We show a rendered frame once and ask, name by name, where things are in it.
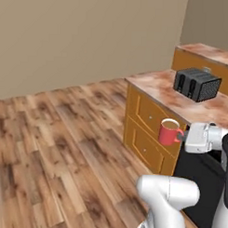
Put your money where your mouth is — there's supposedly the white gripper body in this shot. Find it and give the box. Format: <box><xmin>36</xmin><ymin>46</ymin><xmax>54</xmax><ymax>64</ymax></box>
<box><xmin>183</xmin><ymin>121</ymin><xmax>211</xmax><ymax>154</ymax></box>

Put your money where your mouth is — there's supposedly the red mug of coffee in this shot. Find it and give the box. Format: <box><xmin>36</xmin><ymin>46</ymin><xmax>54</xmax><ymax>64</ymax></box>
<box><xmin>156</xmin><ymin>117</ymin><xmax>185</xmax><ymax>147</ymax></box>

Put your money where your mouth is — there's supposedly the orange wooden counter cabinet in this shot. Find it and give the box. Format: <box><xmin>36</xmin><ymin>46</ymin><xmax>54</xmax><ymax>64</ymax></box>
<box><xmin>121</xmin><ymin>82</ymin><xmax>190</xmax><ymax>177</ymax></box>

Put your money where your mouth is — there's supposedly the black dishwasher front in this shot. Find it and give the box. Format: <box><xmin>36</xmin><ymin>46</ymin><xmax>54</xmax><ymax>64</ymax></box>
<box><xmin>170</xmin><ymin>144</ymin><xmax>228</xmax><ymax>228</ymax></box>

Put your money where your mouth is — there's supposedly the orange drawer front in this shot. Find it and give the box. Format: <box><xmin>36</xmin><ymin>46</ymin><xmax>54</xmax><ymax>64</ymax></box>
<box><xmin>122</xmin><ymin>115</ymin><xmax>181</xmax><ymax>177</ymax></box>
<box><xmin>125</xmin><ymin>85</ymin><xmax>190</xmax><ymax>157</ymax></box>

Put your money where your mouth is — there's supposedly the black toaster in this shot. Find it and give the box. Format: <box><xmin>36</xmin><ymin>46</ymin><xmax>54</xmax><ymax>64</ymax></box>
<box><xmin>172</xmin><ymin>66</ymin><xmax>223</xmax><ymax>104</ymax></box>

